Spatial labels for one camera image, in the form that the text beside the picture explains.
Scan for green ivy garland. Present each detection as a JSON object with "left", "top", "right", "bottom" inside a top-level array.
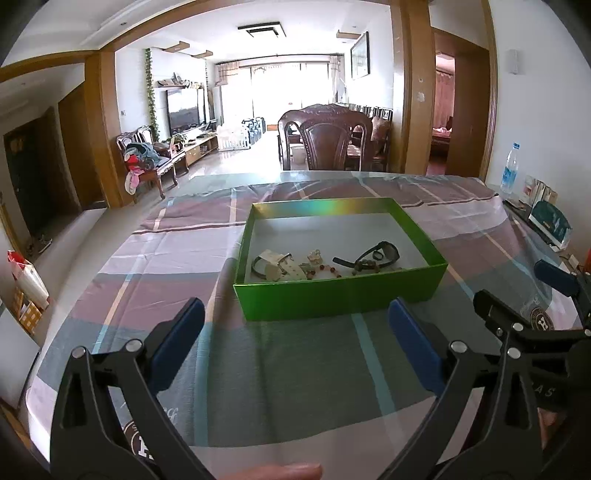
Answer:
[{"left": 145, "top": 48, "right": 160, "bottom": 139}]

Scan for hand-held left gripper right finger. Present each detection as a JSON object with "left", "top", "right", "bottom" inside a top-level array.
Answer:
[{"left": 387, "top": 296, "right": 546, "bottom": 480}]

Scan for wooden armchair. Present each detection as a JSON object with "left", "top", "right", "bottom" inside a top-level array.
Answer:
[{"left": 116, "top": 126, "right": 185, "bottom": 199}]

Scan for person's right hand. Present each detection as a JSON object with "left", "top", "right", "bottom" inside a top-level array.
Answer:
[{"left": 538, "top": 408, "right": 561, "bottom": 450}]

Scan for red and white bead bracelet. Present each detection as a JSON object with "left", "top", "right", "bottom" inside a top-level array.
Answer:
[{"left": 302, "top": 263, "right": 343, "bottom": 280}]

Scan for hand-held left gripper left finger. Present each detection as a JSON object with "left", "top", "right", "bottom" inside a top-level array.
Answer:
[{"left": 48, "top": 296, "right": 218, "bottom": 480}]

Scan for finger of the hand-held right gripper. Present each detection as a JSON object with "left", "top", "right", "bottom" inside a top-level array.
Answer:
[
  {"left": 473, "top": 290, "right": 591, "bottom": 354},
  {"left": 534, "top": 259, "right": 591, "bottom": 324}
]

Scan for carved wooden dining chair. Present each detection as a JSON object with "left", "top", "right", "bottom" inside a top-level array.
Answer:
[{"left": 277, "top": 104, "right": 375, "bottom": 172}]

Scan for brown bead bracelet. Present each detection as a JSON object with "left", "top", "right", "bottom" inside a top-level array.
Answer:
[{"left": 351, "top": 258, "right": 384, "bottom": 277}]

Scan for checked tablecloth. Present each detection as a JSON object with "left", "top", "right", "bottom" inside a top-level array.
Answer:
[{"left": 28, "top": 171, "right": 591, "bottom": 480}]

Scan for white perforated strap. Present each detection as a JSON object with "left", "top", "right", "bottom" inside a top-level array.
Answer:
[{"left": 259, "top": 249, "right": 308, "bottom": 282}]

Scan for flat screen television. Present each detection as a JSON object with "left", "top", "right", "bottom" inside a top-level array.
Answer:
[{"left": 166, "top": 88, "right": 207, "bottom": 134}]

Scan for wooden television cabinet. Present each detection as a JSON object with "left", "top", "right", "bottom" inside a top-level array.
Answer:
[{"left": 178, "top": 133, "right": 220, "bottom": 167}]

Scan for red and white paper bag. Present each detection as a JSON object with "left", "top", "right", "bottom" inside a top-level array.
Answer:
[{"left": 7, "top": 250, "right": 50, "bottom": 310}]

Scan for black wrist watch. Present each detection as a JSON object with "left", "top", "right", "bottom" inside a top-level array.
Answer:
[{"left": 332, "top": 241, "right": 402, "bottom": 271}]

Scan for cardboard boxes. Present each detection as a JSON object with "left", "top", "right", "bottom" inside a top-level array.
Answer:
[{"left": 11, "top": 286, "right": 44, "bottom": 335}]

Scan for pile of clothes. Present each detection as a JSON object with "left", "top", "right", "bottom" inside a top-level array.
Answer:
[{"left": 124, "top": 142, "right": 160, "bottom": 193}]

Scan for person's left hand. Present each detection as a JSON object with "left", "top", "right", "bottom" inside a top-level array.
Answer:
[{"left": 226, "top": 463, "right": 324, "bottom": 480}]

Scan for small cartons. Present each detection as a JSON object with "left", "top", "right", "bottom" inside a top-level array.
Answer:
[{"left": 522, "top": 175, "right": 558, "bottom": 206}]

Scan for clear water bottle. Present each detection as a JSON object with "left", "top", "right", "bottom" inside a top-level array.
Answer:
[{"left": 500, "top": 142, "right": 522, "bottom": 195}]

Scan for white play fence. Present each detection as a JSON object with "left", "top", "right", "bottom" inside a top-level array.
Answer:
[{"left": 217, "top": 117, "right": 269, "bottom": 152}]

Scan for green cardboard box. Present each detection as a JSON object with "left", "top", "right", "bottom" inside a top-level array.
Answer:
[{"left": 233, "top": 198, "right": 448, "bottom": 321}]

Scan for teal box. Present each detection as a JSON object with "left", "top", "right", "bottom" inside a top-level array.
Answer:
[{"left": 529, "top": 200, "right": 573, "bottom": 250}]

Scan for black ceiling lamp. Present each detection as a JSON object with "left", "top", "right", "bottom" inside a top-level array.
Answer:
[{"left": 238, "top": 21, "right": 286, "bottom": 38}]

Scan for beige curtain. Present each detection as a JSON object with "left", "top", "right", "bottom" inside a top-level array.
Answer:
[{"left": 216, "top": 60, "right": 241, "bottom": 86}]

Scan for bed with pink cover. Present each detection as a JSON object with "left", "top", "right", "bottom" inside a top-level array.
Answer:
[{"left": 431, "top": 127, "right": 454, "bottom": 160}]

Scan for dark green bangle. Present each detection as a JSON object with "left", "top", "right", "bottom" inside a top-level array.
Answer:
[{"left": 252, "top": 253, "right": 294, "bottom": 280}]

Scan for framed wall picture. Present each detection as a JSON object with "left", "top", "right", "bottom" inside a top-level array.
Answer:
[{"left": 350, "top": 31, "right": 371, "bottom": 80}]

